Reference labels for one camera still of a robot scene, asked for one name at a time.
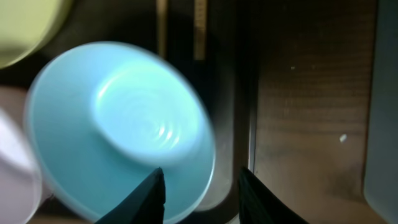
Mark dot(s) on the wooden chopstick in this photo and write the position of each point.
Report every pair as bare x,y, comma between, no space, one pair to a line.
200,24
161,15

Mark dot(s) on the yellow plate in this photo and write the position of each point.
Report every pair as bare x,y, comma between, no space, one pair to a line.
27,25

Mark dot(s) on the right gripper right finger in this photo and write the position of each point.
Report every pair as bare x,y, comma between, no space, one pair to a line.
258,205

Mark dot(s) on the light blue bowl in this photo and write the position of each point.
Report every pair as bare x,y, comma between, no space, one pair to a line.
102,116

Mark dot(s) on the white bowl with leftovers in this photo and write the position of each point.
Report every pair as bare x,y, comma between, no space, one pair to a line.
21,180

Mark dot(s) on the dark brown serving tray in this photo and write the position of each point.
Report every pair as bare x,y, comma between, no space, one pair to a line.
227,88

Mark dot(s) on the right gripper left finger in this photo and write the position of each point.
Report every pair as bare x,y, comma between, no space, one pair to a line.
144,205

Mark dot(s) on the grey dishwasher rack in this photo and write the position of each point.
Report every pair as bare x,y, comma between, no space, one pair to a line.
380,179

